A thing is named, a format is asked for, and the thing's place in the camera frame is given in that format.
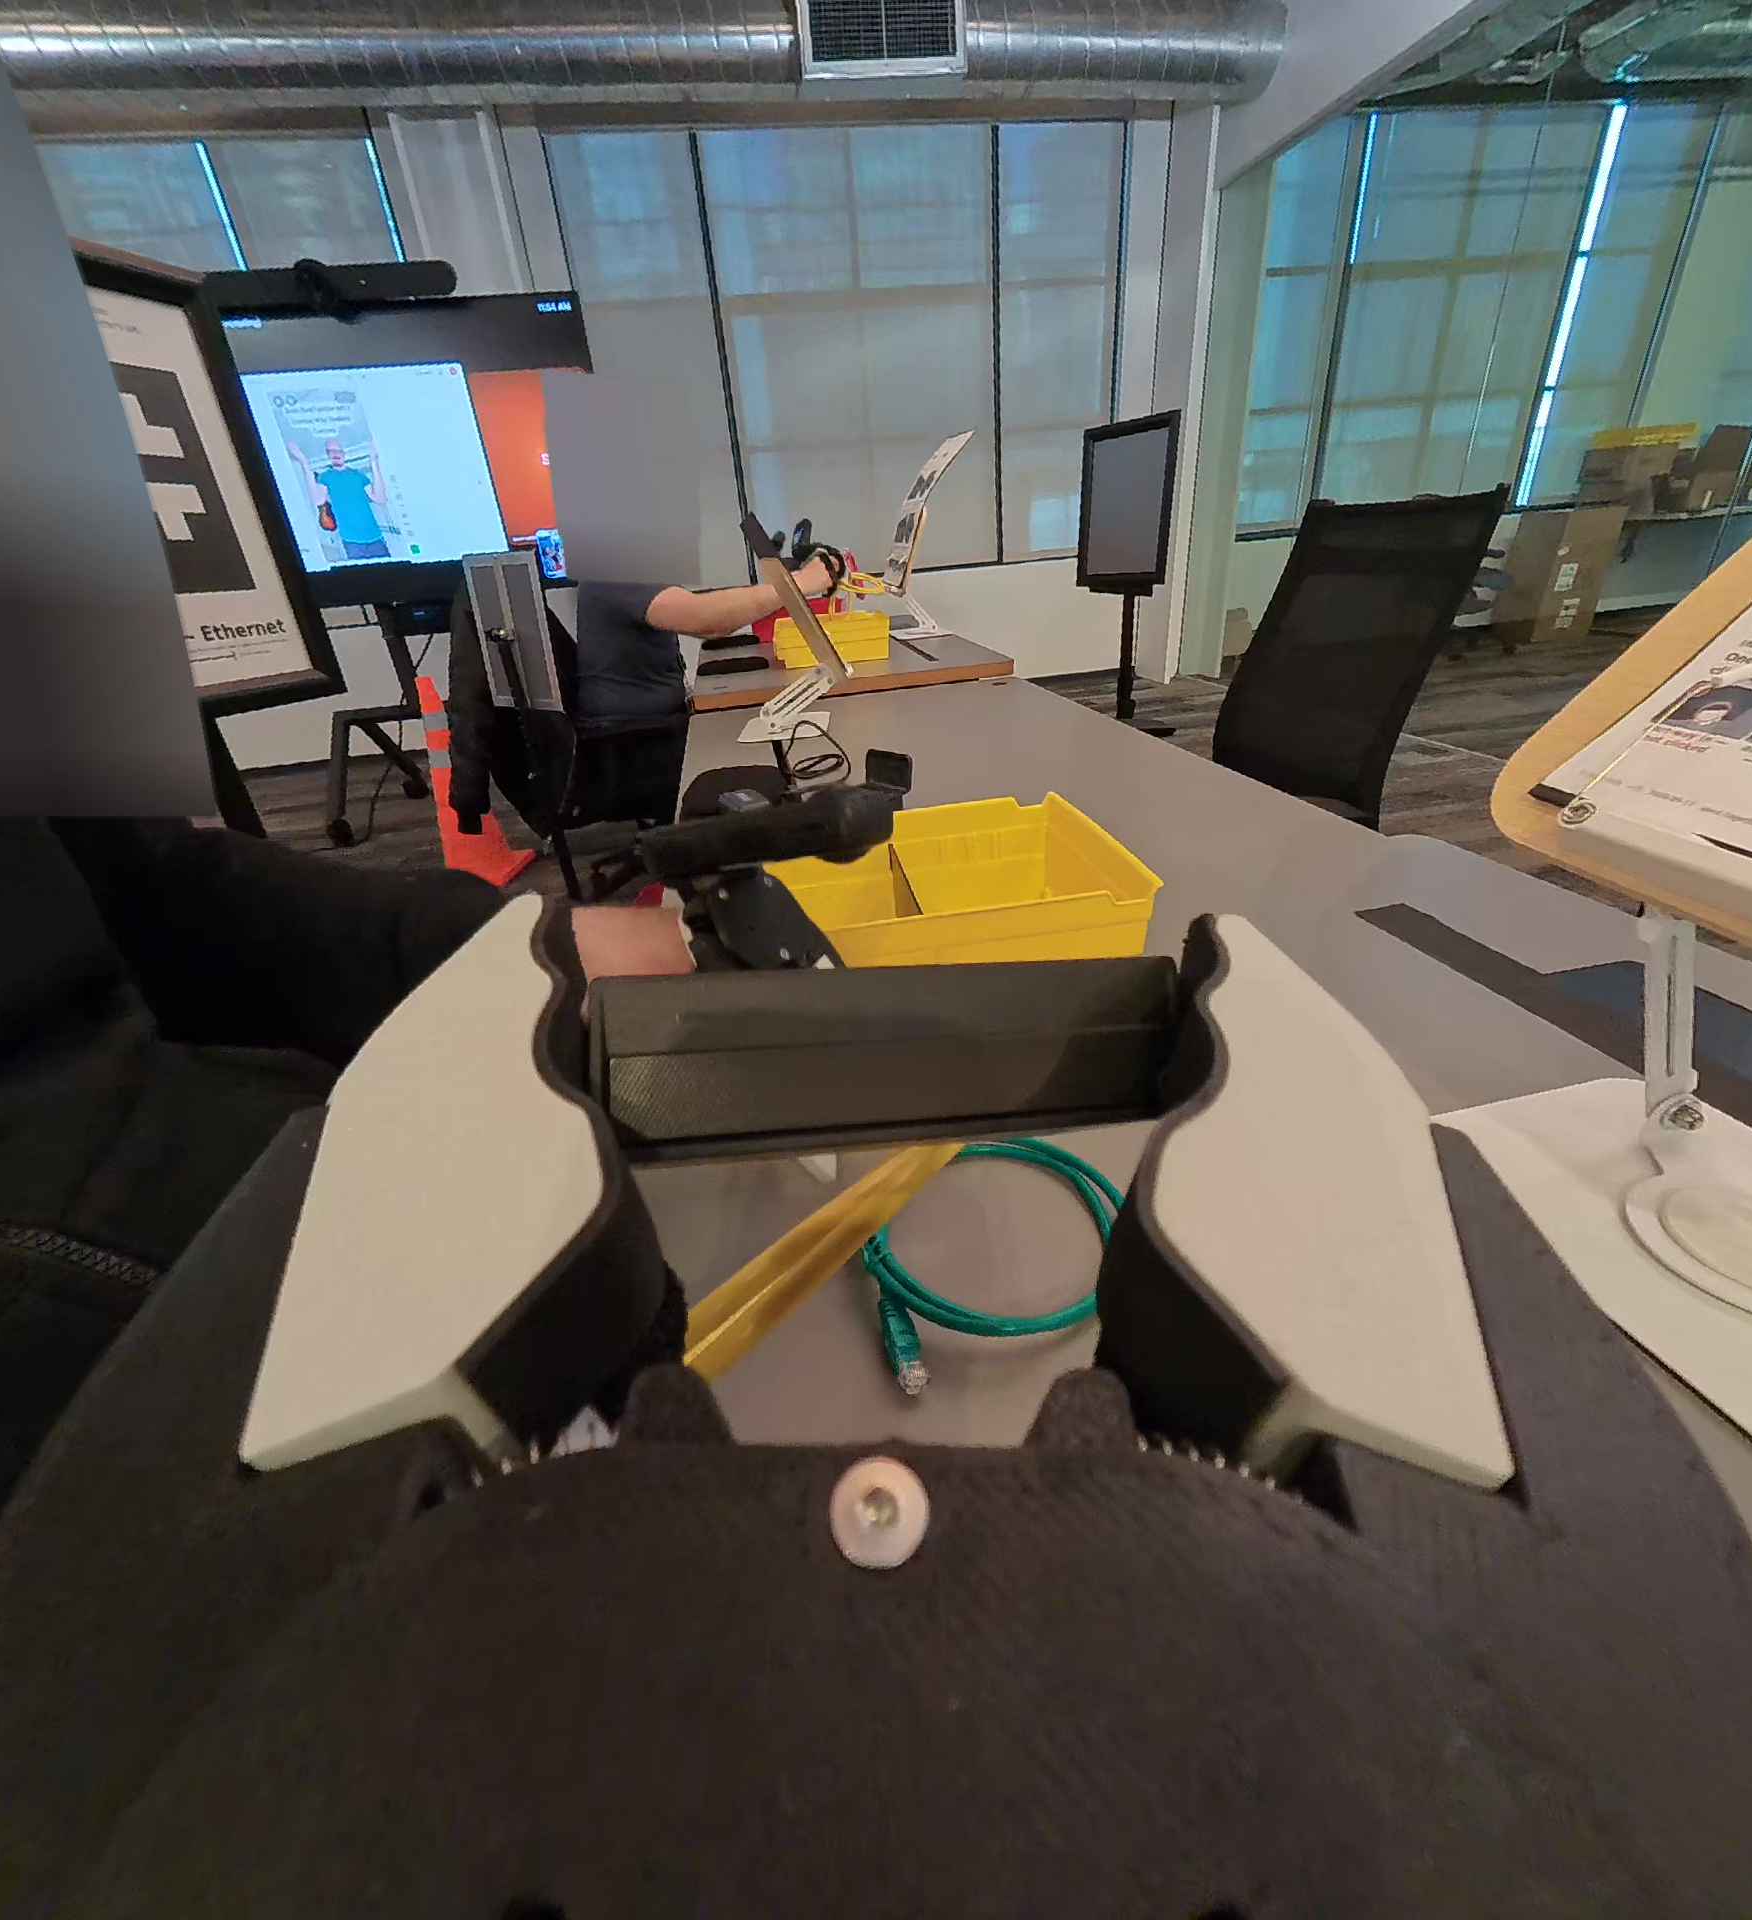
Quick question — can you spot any spiral metal air duct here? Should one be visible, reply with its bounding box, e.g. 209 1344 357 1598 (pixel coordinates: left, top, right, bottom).
0 0 1290 95

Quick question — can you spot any large wall display screen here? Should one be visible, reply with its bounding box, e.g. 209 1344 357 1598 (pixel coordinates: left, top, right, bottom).
206 288 594 607

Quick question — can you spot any person's black jacket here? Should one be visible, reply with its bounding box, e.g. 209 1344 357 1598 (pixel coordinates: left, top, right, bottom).
0 817 353 1666

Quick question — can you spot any yellow plastic bin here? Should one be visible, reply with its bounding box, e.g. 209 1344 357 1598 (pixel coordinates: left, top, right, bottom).
762 792 1166 969

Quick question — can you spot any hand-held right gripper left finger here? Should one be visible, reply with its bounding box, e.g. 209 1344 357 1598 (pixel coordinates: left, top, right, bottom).
238 893 686 1472

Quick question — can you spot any black mesh office chair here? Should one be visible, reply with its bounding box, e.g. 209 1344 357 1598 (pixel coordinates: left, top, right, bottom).
1209 485 1512 830

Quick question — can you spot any grey backed office chair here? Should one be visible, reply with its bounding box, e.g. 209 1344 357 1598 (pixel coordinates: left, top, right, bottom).
447 547 698 901

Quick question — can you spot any small yellow bin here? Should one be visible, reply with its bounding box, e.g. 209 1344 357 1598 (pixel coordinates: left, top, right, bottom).
772 603 892 671

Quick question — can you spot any wooden document board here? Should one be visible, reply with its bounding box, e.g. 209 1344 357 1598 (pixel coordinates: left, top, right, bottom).
737 508 854 745
1491 472 1752 961
875 429 975 632

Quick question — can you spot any black monitor on stand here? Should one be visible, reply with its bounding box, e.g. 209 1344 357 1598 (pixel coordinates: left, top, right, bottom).
1076 407 1186 736

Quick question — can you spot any clear acrylic stand bracket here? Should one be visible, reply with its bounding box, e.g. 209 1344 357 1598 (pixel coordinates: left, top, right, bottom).
1626 906 1752 1329

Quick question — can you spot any stack of cardboard boxes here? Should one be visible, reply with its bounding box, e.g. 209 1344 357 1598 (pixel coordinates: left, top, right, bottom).
1491 421 1752 647

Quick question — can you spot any printed instruction sheet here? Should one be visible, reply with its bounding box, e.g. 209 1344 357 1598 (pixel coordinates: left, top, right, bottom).
1526 547 1752 886

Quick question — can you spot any black framed sign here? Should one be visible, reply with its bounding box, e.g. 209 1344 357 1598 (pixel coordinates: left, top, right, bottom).
72 238 351 833

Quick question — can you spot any brown wooden table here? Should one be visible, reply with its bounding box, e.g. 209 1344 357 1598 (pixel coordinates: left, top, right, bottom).
683 631 1021 713

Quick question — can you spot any black video bar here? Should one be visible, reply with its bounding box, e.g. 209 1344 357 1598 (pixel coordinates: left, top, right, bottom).
291 258 458 312

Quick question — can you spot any black ethernet switch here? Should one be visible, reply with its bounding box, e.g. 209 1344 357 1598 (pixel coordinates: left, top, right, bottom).
584 951 1191 1167

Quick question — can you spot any green ethernet cable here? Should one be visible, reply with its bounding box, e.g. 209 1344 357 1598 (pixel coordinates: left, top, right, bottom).
861 1136 1124 1399

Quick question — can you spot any person's left hand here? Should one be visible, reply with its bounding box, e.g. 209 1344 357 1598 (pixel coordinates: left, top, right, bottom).
570 903 700 983

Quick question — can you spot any white vent grille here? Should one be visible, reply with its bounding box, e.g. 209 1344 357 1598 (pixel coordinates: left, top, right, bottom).
797 0 968 77

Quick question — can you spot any person's left forearm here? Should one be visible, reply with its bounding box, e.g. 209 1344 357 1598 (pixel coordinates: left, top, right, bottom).
65 817 584 1097

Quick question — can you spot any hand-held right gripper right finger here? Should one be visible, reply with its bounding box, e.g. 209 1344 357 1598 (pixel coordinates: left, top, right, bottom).
1093 913 1517 1490

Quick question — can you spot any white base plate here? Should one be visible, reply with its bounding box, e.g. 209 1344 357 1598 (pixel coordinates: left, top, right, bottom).
1429 1078 1752 1472

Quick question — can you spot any orange traffic cone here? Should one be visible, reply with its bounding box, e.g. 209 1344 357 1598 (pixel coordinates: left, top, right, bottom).
409 674 535 891

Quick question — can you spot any yellow ethernet cable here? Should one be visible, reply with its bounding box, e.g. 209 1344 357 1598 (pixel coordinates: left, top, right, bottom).
683 1144 968 1381

